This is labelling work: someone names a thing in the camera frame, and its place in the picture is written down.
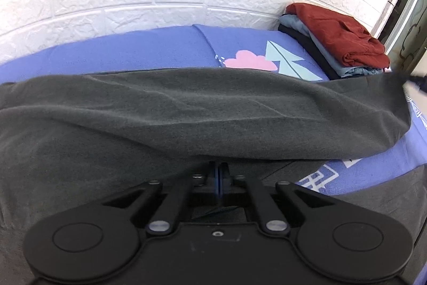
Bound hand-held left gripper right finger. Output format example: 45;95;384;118
218;162;335;235

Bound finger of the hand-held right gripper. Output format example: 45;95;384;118
402;69;427;89

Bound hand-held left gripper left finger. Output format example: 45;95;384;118
102;162;220;235

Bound dark grey pants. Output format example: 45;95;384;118
0;66;427;285

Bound folded black garment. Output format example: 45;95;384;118
278;24;341;81

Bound blue printed bed sheet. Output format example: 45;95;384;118
0;24;427;285

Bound glass door with dark frame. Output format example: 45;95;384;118
370;0;427;79

